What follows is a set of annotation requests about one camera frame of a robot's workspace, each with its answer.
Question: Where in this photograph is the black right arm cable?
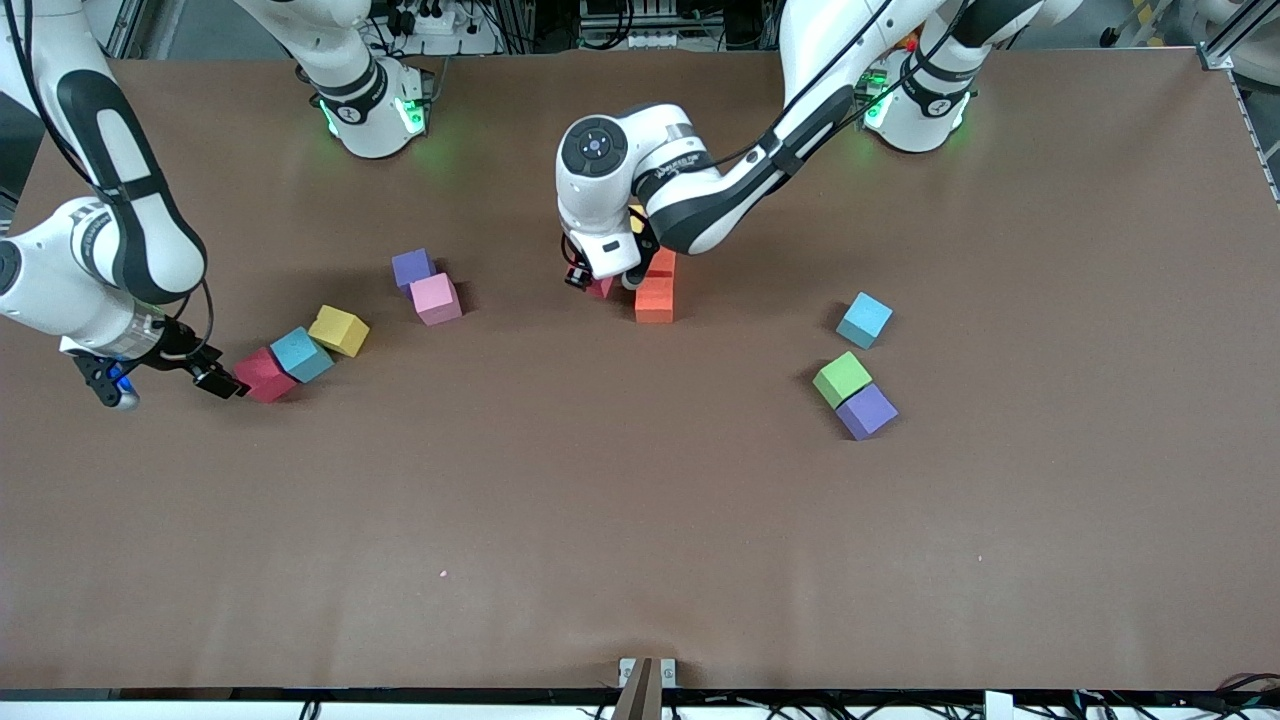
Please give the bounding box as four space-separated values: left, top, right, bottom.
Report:
190 278 217 353

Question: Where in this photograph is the pink foam cube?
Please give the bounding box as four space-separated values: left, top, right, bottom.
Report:
410 272 464 327

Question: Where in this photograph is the cyan foam cube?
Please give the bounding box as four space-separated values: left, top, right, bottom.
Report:
836 292 894 349
270 326 336 384

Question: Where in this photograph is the silver mount bracket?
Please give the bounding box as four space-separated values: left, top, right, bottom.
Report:
612 656 678 720

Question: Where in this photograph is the purple foam cube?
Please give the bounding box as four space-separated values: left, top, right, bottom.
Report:
393 247 439 293
836 383 899 442

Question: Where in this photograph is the green foam cube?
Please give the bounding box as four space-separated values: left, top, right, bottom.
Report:
813 350 874 409

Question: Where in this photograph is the black floor cable bundle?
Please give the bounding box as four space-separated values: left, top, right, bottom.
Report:
1070 672 1280 719

